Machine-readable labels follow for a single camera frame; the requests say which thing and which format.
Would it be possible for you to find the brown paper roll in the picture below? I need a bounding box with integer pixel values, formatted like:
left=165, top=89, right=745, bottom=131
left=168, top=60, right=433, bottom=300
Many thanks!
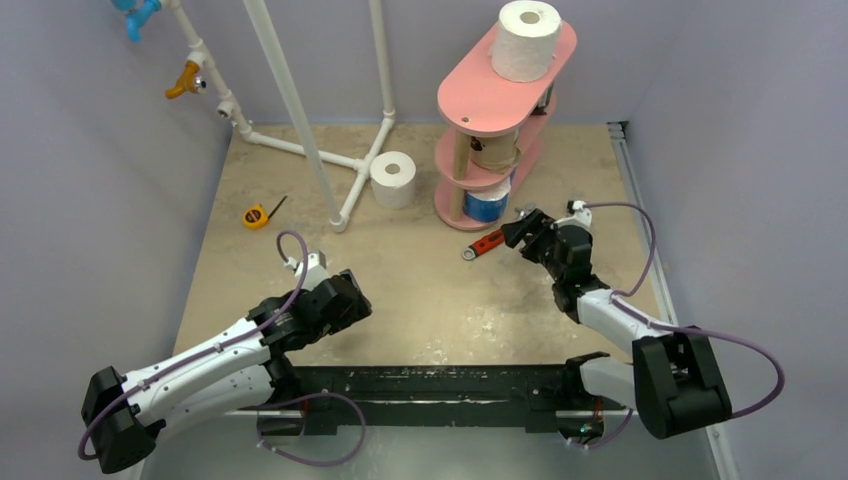
left=470, top=131, right=519, bottom=173

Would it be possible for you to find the green paper roll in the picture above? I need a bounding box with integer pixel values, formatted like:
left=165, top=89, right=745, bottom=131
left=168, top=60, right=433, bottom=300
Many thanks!
left=533, top=87, right=553, bottom=115

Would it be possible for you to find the white paper towel roll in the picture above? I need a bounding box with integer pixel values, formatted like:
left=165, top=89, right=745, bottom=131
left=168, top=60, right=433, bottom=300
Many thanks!
left=489, top=1, right=562, bottom=83

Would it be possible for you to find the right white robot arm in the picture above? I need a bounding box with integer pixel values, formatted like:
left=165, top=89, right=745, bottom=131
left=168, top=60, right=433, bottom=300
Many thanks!
left=501, top=201, right=733, bottom=439

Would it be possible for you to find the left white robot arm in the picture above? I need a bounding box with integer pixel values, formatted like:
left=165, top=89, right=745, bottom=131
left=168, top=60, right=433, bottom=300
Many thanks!
left=77, top=269, right=373, bottom=474

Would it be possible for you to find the pink three-tier shelf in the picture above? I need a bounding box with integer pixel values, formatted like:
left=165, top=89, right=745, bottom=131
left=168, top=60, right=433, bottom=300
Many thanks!
left=434, top=21, right=578, bottom=231

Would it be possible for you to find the yellow tape measure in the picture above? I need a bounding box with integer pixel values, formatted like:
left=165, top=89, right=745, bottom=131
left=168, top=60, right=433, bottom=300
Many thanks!
left=241, top=195, right=288, bottom=230

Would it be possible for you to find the orange pipe valve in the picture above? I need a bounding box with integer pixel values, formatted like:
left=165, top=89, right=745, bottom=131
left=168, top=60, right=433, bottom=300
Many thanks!
left=165, top=60, right=207, bottom=100

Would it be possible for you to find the blue pipe valve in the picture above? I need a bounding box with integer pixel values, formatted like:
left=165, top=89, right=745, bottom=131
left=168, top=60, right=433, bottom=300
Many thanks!
left=110, top=0, right=163, bottom=43

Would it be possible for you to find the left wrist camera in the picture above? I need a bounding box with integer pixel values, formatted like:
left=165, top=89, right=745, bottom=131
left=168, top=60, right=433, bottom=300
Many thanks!
left=284, top=250, right=330, bottom=291

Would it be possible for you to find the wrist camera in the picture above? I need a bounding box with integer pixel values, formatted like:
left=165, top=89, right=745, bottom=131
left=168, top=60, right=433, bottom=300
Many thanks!
left=563, top=200, right=592, bottom=230
left=284, top=250, right=330, bottom=291

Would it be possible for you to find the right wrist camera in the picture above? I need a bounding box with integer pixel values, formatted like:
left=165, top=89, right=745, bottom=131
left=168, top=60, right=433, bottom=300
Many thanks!
left=563, top=200, right=592, bottom=230

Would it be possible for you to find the red handled adjustable wrench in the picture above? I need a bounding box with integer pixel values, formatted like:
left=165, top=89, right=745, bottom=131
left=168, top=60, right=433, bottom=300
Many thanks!
left=461, top=203, right=536, bottom=261

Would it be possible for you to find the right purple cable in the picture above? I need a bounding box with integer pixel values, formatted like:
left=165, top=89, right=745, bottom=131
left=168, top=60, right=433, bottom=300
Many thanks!
left=582, top=201, right=787, bottom=420

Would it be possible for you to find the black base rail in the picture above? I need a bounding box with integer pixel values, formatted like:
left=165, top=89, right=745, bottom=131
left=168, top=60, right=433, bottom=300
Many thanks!
left=263, top=364, right=622, bottom=438

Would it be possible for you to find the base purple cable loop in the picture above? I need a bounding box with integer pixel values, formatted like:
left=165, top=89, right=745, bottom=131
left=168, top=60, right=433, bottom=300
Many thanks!
left=255, top=392, right=369, bottom=469

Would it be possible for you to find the white pvc pipe frame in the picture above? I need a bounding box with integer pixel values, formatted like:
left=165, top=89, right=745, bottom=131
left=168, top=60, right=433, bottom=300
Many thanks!
left=160, top=0, right=396, bottom=233

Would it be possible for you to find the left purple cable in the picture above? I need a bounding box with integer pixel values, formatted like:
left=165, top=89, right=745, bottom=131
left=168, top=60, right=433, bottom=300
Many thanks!
left=77, top=229, right=311, bottom=462

